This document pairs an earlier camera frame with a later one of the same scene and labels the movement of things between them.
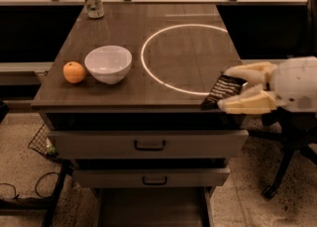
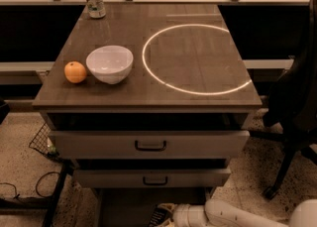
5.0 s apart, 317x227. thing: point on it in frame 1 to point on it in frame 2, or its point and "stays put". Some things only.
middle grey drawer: (155, 177) stays put
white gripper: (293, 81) to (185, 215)
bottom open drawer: (155, 206) stays put
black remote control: (225, 87) to (158, 215)
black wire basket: (42, 142) stays put
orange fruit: (73, 71) stays put
